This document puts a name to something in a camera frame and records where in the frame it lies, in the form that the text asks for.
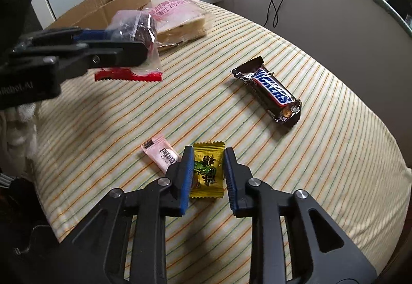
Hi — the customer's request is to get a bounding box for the yellow candy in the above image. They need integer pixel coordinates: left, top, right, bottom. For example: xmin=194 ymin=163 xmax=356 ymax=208
xmin=190 ymin=141 xmax=226 ymax=198

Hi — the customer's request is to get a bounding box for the clear red-edged snack bag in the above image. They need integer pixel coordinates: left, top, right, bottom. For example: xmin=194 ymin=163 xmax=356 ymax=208
xmin=94 ymin=10 xmax=163 ymax=82

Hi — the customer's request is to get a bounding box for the pink candy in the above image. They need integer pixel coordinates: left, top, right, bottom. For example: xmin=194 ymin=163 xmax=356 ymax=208
xmin=141 ymin=134 xmax=181 ymax=174

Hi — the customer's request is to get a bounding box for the snickers bar brown wrapper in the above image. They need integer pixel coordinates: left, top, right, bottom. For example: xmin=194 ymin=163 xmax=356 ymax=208
xmin=231 ymin=56 xmax=302 ymax=129

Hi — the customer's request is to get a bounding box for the white gloved left hand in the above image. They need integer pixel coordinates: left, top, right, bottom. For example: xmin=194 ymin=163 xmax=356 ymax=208
xmin=1 ymin=103 xmax=38 ymax=181

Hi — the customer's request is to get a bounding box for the brown cardboard box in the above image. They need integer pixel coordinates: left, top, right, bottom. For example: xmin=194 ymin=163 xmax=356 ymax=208
xmin=47 ymin=0 xmax=151 ymax=29

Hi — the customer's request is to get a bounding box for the pink packaged sandwich bread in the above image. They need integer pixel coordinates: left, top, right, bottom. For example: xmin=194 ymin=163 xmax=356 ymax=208
xmin=142 ymin=0 xmax=215 ymax=49

